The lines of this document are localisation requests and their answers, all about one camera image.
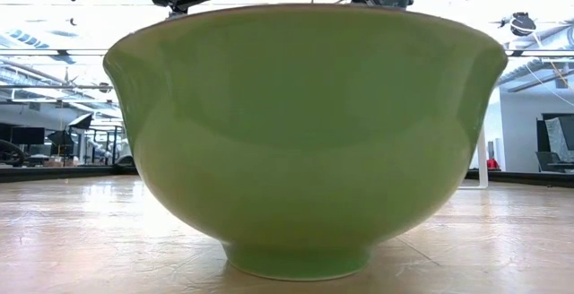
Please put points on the green bowl with floral inside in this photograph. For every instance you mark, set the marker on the green bowl with floral inside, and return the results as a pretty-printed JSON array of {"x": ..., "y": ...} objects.
[{"x": 305, "y": 128}]

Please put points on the grey overhead metal bar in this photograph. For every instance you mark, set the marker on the grey overhead metal bar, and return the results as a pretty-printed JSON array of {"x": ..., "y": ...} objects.
[{"x": 45, "y": 87}]

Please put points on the black studio softbox lamp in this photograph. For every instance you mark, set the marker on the black studio softbox lamp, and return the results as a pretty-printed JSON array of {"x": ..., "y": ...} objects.
[{"x": 83, "y": 121}]

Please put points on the black monitor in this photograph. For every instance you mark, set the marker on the black monitor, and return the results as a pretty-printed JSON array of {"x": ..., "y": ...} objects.
[{"x": 27, "y": 135}]

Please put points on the black wheel-shaped object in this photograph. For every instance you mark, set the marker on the black wheel-shaped object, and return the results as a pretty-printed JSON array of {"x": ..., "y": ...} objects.
[{"x": 20, "y": 153}]

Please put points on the white perforated metal shelf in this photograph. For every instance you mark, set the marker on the white perforated metal shelf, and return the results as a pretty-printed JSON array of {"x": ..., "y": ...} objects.
[{"x": 483, "y": 159}]

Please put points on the red background object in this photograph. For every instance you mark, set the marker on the red background object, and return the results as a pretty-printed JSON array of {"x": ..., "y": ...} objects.
[{"x": 493, "y": 165}]

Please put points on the grey board on black stand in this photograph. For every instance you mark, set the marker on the grey board on black stand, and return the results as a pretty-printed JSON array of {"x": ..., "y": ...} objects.
[{"x": 558, "y": 132}]

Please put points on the black office chair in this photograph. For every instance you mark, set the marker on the black office chair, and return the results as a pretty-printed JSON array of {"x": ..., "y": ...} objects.
[{"x": 549, "y": 159}]

